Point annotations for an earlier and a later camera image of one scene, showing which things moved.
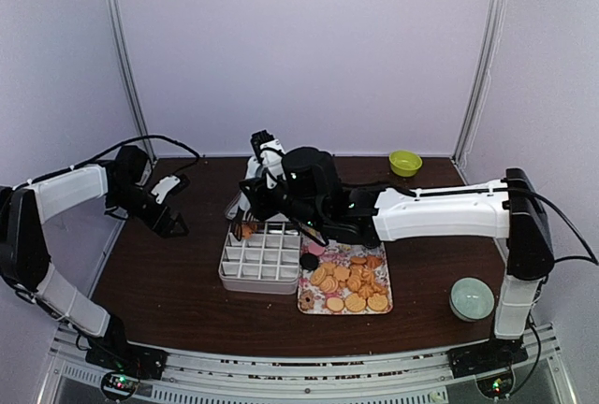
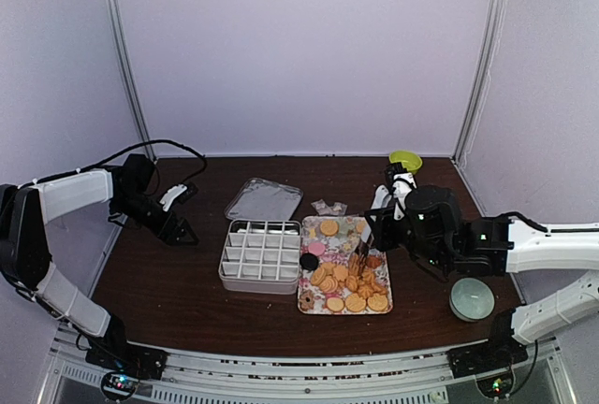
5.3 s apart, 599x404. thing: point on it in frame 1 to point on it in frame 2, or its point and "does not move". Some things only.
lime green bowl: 404,163 does not move
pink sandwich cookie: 315,249 does not move
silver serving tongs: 238,213 to 359,254
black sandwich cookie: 308,262 does not move
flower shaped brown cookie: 307,300 does not move
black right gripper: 257,202 to 381,230
